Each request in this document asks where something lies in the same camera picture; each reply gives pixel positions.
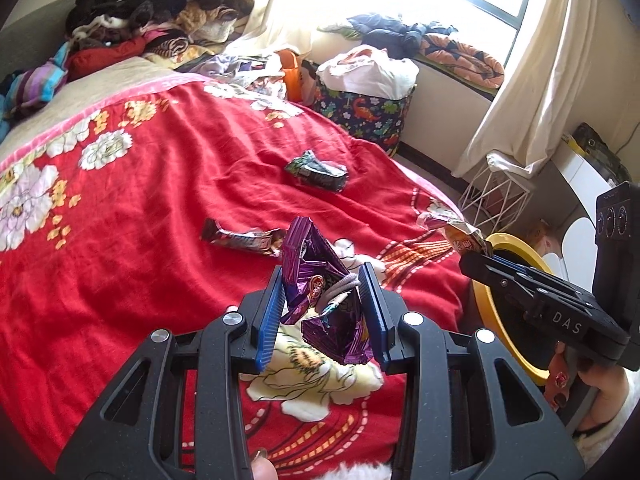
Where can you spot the person's white fluffy clothing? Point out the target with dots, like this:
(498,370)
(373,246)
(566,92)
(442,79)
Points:
(357,472)

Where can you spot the dinosaur print fabric basket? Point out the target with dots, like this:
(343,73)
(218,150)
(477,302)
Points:
(365,115)

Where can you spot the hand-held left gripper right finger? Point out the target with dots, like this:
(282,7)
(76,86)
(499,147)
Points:
(377,320)

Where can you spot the striped colourful cloth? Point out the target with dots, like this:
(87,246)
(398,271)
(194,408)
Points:
(35,82)

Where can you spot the red garment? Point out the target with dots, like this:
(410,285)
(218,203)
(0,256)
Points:
(105,55)

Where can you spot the lavender cloth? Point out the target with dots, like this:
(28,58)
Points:
(230,67)

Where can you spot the dark crumpled foil wrapper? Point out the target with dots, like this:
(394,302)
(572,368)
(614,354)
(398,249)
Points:
(317,170)

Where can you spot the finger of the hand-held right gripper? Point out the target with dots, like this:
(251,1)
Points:
(500,277)

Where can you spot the person's right hand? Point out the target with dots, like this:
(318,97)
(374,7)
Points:
(607,390)

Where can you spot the yellow-rimmed trash bin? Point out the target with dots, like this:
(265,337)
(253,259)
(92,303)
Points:
(482,310)

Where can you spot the black device on desk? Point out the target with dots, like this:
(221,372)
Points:
(597,147)

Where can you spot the person's right forearm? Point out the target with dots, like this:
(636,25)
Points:
(615,435)

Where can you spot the person's left hand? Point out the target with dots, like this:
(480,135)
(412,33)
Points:
(262,467)

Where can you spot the orange bag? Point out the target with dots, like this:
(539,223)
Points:
(291,75)

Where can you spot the orange patterned cushion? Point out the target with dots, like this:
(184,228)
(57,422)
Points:
(465,60)

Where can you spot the white chair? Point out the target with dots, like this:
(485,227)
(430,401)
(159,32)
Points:
(577,245)

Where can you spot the brown chocolate bar wrapper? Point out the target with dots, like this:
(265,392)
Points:
(240,239)

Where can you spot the white desk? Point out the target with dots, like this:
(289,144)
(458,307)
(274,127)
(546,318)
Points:
(580,180)

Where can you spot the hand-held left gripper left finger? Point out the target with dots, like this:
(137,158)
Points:
(269,320)

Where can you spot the purple foil snack wrapper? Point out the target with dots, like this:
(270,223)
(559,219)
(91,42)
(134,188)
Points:
(327,330)

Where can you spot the navy jacket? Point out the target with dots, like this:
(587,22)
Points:
(395,32)

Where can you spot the red floral blanket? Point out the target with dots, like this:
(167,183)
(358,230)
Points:
(150,210)

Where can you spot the orange snack wrapper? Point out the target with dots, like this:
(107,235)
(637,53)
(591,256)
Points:
(457,235)

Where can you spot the brown patterned blanket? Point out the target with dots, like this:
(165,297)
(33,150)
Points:
(175,45)

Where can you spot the cream curtain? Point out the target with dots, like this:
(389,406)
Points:
(540,70)
(280,5)

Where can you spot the beige bed cover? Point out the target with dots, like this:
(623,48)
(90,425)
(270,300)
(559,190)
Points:
(90,90)

